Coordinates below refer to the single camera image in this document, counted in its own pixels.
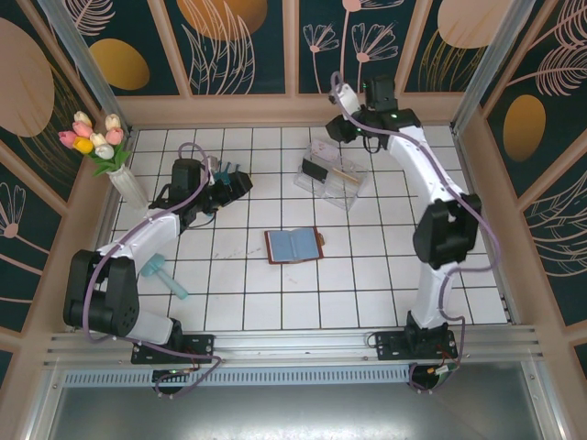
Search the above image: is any white credit card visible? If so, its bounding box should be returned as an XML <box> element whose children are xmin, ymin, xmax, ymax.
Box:
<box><xmin>307</xmin><ymin>140</ymin><xmax>341</xmax><ymax>162</ymax></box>

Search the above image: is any black credit card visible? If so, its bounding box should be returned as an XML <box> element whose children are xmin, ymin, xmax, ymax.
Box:
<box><xmin>301</xmin><ymin>158</ymin><xmax>329</xmax><ymax>182</ymax></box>

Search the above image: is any clear plastic organizer tray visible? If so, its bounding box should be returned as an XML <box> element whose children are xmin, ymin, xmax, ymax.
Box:
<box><xmin>293</xmin><ymin>141</ymin><xmax>370</xmax><ymax>212</ymax></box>

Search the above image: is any white ribbed vase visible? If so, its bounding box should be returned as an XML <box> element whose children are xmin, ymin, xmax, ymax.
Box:
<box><xmin>109</xmin><ymin>167</ymin><xmax>149</xmax><ymax>210</ymax></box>

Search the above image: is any teal toy hammer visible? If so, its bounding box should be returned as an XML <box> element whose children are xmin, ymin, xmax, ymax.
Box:
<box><xmin>140</xmin><ymin>253</ymin><xmax>190</xmax><ymax>299</ymax></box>

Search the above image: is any artificial tulip bouquet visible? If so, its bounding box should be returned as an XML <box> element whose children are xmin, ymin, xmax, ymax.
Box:
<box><xmin>58</xmin><ymin>110</ymin><xmax>134</xmax><ymax>178</ymax></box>

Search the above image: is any grey metal sheet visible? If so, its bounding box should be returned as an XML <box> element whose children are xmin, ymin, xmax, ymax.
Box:
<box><xmin>27</xmin><ymin>366</ymin><xmax>565</xmax><ymax>440</ymax></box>

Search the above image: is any teal garden rake wooden handle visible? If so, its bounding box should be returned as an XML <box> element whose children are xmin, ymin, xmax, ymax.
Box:
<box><xmin>215</xmin><ymin>159</ymin><xmax>242</xmax><ymax>184</ymax></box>

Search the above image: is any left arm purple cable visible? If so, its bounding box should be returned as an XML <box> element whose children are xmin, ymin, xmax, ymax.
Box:
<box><xmin>84</xmin><ymin>142</ymin><xmax>222</xmax><ymax>400</ymax></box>

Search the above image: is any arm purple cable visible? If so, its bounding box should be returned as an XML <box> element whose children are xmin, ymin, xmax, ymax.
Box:
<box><xmin>84</xmin><ymin>142</ymin><xmax>222</xmax><ymax>400</ymax></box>
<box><xmin>330</xmin><ymin>71</ymin><xmax>501</xmax><ymax>395</ymax></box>

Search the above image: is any aluminium side rail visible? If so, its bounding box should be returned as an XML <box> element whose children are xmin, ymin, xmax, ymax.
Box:
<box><xmin>68</xmin><ymin>127</ymin><xmax>137</xmax><ymax>332</ymax></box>
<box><xmin>451</xmin><ymin>130</ymin><xmax>522</xmax><ymax>325</ymax></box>

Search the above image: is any aluminium corner post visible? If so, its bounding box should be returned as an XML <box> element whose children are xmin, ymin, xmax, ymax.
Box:
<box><xmin>451</xmin><ymin>0</ymin><xmax>536</xmax><ymax>134</ymax></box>
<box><xmin>39</xmin><ymin>0</ymin><xmax>134</xmax><ymax>134</ymax></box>

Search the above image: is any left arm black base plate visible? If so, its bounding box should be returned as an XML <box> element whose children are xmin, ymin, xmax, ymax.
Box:
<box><xmin>131</xmin><ymin>333</ymin><xmax>216</xmax><ymax>366</ymax></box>

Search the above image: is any aluminium mounting rail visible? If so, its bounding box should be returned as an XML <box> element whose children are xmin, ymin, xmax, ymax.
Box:
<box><xmin>43</xmin><ymin>324</ymin><xmax>545</xmax><ymax>368</ymax></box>

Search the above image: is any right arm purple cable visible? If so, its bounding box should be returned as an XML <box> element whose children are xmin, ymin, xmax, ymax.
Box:
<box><xmin>330</xmin><ymin>71</ymin><xmax>501</xmax><ymax>395</ymax></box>

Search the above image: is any slotted grey cable duct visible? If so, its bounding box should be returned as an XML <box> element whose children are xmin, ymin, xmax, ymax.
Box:
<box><xmin>61</xmin><ymin>364</ymin><xmax>414</xmax><ymax>386</ymax></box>

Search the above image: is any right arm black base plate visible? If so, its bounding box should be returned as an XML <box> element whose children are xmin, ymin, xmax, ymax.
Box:
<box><xmin>375</xmin><ymin>329</ymin><xmax>458</xmax><ymax>363</ymax></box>

